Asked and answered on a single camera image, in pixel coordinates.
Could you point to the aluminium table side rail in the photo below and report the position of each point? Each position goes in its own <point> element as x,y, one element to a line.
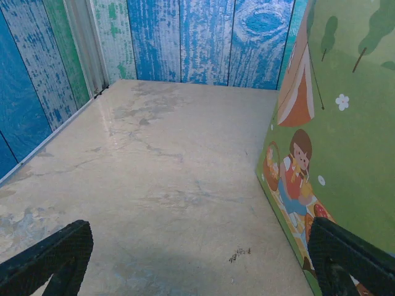
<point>21,162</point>

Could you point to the aluminium corner post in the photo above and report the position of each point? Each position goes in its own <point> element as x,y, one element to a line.
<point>83,46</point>

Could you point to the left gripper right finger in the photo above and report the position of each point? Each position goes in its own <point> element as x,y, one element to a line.
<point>333,246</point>

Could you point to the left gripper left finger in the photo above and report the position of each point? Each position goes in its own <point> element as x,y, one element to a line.
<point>68,243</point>

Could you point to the white paper bag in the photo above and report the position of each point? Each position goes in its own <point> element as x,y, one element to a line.
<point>355,123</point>

